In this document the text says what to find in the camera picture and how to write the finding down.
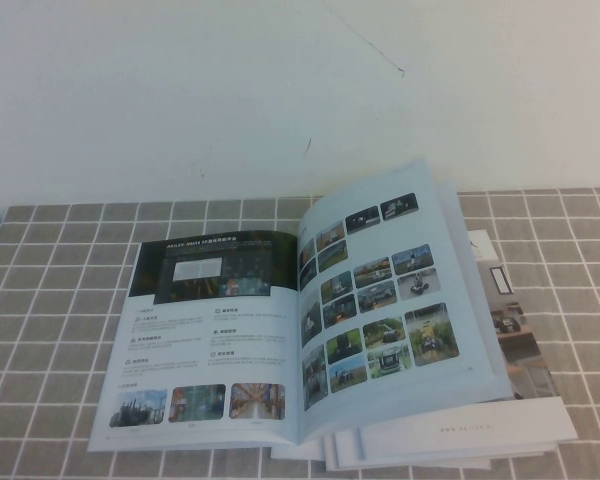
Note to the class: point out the white product catalogue book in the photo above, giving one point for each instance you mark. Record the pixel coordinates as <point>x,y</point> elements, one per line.
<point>260,340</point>

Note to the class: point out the white paper brochure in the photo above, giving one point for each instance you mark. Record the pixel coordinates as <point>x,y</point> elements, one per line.
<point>347,450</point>
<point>295,452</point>
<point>405,465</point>

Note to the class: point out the grey white-grid tablecloth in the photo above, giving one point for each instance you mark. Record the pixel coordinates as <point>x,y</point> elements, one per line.
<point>40,325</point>

